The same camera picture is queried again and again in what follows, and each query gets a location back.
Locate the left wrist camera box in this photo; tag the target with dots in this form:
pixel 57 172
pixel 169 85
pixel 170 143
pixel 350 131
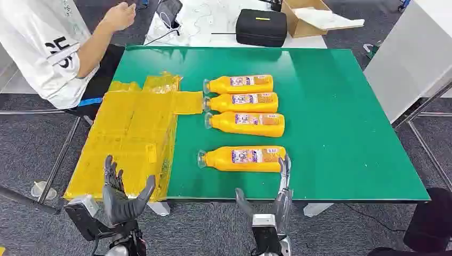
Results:
pixel 84 219

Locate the black robot leg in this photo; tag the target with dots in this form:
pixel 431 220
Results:
pixel 430 219

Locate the metal table frame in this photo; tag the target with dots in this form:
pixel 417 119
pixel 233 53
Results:
pixel 58 162
pixel 423 145

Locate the person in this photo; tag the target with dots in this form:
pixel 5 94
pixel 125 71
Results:
pixel 31 42

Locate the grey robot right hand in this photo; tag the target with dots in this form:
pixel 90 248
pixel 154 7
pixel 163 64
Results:
pixel 284 201

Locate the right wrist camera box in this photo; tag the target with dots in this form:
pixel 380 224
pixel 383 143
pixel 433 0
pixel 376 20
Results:
pixel 265 233

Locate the clear plastic cup lid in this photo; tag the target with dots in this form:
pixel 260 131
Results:
pixel 44 190

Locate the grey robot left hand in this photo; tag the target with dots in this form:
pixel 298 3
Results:
pixel 120 206

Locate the yellow plastic sheet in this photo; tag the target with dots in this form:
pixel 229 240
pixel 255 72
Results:
pixel 123 134

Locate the black zip case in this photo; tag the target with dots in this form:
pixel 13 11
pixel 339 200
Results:
pixel 261 30

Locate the dark tablet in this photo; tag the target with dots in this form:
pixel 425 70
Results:
pixel 169 12

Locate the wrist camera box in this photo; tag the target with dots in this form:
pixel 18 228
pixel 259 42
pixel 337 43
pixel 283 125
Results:
pixel 84 219
pixel 265 233

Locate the brown cardboard box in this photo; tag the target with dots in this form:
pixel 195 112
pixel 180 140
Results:
pixel 300 28

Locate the white sheet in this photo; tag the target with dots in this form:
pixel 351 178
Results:
pixel 325 17

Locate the orange drink bottle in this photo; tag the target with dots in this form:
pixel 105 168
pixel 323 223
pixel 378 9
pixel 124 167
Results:
pixel 243 88
pixel 247 107
pixel 219 160
pixel 247 130

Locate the green table mat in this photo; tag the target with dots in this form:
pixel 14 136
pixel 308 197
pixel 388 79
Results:
pixel 317 123

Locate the person's hand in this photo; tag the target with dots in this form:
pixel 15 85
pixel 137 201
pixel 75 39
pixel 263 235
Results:
pixel 120 16

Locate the white table foot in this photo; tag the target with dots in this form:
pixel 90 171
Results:
pixel 317 209
pixel 159 208

